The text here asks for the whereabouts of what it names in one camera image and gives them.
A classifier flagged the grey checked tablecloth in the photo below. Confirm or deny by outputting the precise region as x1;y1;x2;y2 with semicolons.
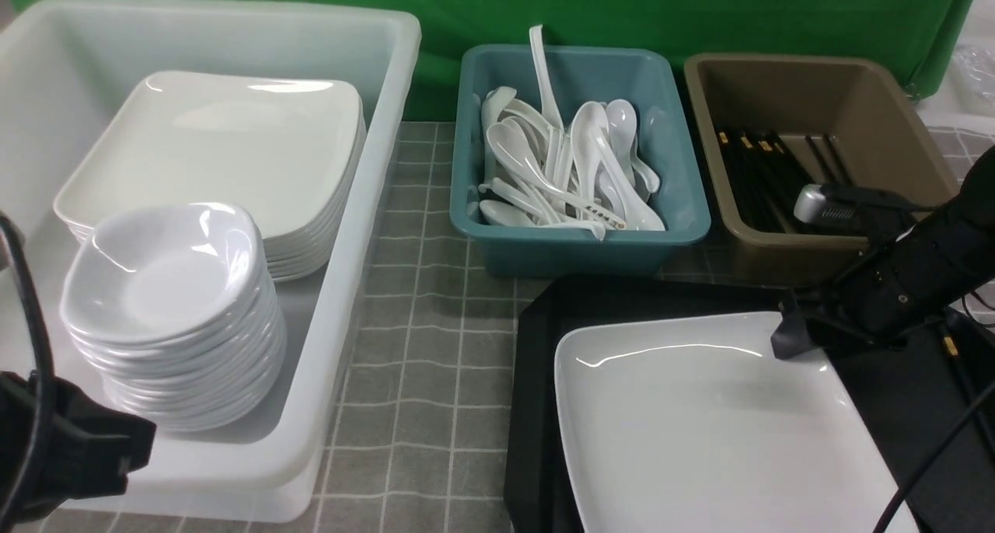
14;123;993;532

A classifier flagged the teal plastic bin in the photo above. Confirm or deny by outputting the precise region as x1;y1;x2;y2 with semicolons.
450;44;711;279

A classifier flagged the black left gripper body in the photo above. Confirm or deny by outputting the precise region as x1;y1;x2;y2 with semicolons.
1;371;156;522

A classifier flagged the stack of white bowls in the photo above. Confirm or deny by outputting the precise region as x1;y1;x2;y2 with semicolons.
60;203;288;433

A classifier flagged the white ceramic soup spoon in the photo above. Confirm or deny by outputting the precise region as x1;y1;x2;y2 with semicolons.
486;122;627;231

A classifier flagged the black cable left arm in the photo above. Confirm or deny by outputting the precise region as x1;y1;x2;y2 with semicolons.
0;213;55;510

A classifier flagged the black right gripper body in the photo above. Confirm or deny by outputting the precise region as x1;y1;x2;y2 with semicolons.
771;185;993;360

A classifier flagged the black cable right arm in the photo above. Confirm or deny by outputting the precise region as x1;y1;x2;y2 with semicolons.
871;284;995;533

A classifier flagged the black serving tray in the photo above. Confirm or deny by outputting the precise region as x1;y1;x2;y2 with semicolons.
504;275;994;532

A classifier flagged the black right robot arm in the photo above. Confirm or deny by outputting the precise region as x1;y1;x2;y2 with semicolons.
771;150;994;360

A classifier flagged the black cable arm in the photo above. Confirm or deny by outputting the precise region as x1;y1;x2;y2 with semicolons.
871;284;995;533
0;213;55;510

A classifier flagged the brown plastic bin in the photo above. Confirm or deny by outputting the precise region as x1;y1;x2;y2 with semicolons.
683;53;958;286

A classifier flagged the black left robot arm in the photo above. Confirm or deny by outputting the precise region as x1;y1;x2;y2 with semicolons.
1;371;157;532

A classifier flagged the green backdrop cloth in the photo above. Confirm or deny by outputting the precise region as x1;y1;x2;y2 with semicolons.
12;0;974;121

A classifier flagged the bundle of black chopsticks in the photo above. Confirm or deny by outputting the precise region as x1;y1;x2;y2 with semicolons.
715;126;856;236

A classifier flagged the large white plastic tub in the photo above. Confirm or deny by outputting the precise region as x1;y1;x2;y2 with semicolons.
1;0;421;523

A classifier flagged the white square rice plate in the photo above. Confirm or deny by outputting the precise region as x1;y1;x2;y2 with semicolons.
553;312;898;532

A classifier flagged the upright white spoon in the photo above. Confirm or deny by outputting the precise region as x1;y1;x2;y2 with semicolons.
529;24;564;131

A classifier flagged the stack of white square plates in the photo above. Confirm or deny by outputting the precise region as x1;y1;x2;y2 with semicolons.
53;71;367;282

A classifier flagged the pile of white spoons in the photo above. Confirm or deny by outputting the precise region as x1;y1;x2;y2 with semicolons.
468;86;668;242

